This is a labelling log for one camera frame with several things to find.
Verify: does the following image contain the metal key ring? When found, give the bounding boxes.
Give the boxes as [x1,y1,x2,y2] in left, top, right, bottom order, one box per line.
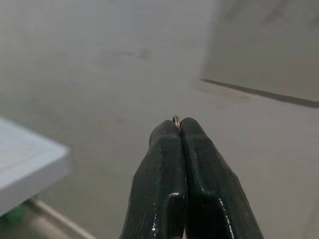
[171,114,182,129]

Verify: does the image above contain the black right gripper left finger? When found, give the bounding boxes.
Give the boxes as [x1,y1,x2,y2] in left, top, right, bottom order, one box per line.
[119,119,188,239]

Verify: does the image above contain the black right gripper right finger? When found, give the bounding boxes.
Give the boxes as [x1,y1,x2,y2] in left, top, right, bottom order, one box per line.
[179,118,265,239]

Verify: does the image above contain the green blurred object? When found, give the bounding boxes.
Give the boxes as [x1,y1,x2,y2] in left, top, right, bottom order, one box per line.
[3,205,26,226]

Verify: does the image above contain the white plastic table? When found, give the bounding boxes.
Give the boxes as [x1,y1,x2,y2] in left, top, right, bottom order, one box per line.
[0,115,71,218]

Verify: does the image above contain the grey wall board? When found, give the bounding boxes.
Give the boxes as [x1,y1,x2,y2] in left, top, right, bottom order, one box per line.
[200,0,319,109]

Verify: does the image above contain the white wall skirting strip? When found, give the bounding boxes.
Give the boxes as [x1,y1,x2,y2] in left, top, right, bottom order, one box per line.
[31,198,98,239]

